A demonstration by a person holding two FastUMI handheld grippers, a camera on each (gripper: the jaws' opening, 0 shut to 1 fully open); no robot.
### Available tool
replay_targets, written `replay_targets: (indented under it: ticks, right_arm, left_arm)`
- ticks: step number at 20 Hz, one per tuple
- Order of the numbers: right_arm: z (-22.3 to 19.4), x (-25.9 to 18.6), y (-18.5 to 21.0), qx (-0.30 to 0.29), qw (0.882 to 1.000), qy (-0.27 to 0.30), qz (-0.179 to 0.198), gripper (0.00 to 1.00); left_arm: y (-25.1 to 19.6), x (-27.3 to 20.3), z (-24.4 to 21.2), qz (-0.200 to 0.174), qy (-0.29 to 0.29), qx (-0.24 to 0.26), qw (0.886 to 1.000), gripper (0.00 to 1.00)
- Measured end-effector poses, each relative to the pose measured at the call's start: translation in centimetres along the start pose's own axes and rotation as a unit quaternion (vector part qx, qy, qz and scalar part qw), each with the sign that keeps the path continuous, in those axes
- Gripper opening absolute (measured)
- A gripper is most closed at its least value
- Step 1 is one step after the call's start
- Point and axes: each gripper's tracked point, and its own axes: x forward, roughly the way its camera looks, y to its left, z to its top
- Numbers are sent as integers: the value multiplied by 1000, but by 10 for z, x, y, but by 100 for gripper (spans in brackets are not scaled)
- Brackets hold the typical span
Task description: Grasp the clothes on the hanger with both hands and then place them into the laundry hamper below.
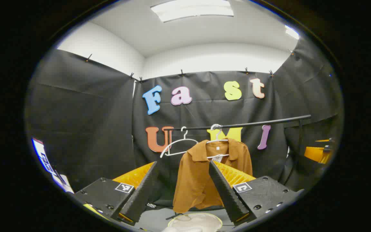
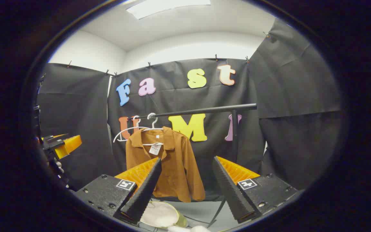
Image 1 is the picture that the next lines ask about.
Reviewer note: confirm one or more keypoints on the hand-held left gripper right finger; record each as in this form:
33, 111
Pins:
225, 193

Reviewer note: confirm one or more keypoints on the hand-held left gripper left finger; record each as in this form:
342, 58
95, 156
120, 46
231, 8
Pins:
142, 193

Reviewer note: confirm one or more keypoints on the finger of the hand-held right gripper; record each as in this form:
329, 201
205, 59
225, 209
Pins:
317, 154

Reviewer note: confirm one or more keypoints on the brown shirt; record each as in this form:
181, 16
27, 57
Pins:
192, 180

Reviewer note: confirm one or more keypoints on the white round laundry hamper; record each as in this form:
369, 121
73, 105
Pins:
198, 223

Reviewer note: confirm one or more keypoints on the white hanger with hook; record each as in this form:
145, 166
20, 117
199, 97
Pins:
217, 140

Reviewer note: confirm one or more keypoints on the white plastic hanger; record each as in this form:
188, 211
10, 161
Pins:
185, 139

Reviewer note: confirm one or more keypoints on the black clothes rack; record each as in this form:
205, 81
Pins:
256, 123

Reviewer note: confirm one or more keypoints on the small white plastic object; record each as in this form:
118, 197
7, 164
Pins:
151, 205

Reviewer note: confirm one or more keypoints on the black backdrop cloth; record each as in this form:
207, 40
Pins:
85, 122

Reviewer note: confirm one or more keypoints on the white printed board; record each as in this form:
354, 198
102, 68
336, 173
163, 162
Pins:
45, 161

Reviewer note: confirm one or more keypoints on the small ceiling light panel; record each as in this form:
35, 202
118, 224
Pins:
291, 32

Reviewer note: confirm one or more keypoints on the row of black clips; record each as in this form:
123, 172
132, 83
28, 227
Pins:
181, 73

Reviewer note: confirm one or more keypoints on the large ceiling light panel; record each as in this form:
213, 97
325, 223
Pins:
192, 9

